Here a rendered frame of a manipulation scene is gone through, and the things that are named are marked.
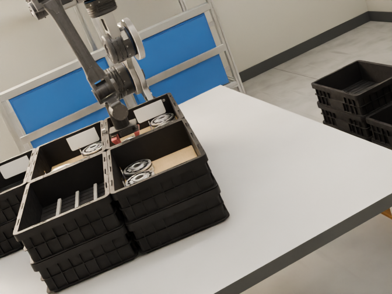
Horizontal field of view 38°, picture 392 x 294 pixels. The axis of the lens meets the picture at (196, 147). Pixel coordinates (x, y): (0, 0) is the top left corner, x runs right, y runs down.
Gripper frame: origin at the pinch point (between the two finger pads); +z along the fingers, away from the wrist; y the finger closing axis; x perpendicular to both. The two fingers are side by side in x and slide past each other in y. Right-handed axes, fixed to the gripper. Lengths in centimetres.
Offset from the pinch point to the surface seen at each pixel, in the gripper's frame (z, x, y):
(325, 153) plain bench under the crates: 15, -28, 63
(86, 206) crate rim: -7, -50, -11
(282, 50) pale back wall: 87, 326, 120
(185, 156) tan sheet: 3.0, -17.4, 18.4
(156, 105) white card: -2.2, 30.2, 11.9
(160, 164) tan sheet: 3.3, -15.9, 9.0
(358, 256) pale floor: 86, 5, 71
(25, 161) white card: 0, 25, -46
